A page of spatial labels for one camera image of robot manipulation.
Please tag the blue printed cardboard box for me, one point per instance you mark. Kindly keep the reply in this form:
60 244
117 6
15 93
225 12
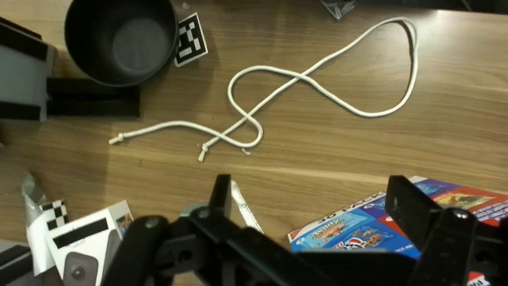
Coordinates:
350 230

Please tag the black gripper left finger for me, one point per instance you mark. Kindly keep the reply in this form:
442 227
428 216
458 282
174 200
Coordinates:
220 192

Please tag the plain grey battery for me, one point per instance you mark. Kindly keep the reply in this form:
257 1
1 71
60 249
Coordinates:
22 68

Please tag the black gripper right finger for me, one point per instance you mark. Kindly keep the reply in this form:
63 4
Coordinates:
411 206

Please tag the black white fiducial tag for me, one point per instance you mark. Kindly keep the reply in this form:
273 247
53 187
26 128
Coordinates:
192 39

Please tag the black flat block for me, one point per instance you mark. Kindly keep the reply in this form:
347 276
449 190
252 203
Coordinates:
93 96

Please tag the grey paper tag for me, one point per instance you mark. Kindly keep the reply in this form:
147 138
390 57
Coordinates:
338 6

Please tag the white product box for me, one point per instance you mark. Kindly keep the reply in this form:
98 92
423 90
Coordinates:
90 238

